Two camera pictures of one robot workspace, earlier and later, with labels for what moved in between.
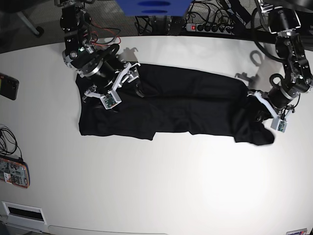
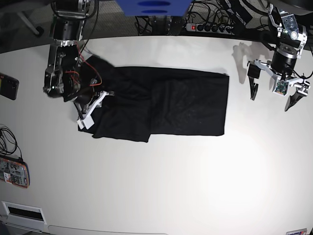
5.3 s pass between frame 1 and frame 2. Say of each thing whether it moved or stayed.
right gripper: moved
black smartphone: stayed
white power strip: stayed
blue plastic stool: stayed
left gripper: moved
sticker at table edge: stayed
